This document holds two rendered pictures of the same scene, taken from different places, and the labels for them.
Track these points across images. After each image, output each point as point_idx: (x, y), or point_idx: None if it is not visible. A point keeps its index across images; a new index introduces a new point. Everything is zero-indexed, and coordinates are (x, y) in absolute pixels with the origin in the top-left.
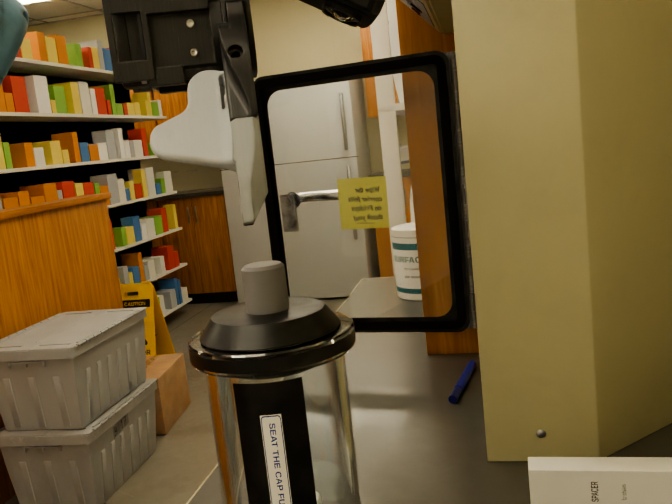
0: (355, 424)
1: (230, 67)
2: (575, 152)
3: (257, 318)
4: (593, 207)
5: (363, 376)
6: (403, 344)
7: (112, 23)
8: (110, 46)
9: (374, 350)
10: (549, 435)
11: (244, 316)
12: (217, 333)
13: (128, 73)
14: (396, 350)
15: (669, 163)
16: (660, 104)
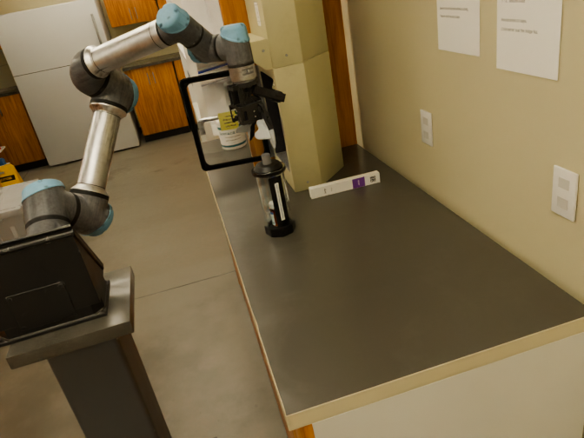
0: (250, 193)
1: (266, 120)
2: (308, 108)
3: (268, 165)
4: (314, 121)
5: (239, 180)
6: (243, 167)
7: (242, 114)
8: (242, 118)
9: (235, 171)
10: (309, 182)
11: (264, 165)
12: (262, 169)
13: (245, 122)
14: (242, 169)
15: (328, 103)
16: (324, 89)
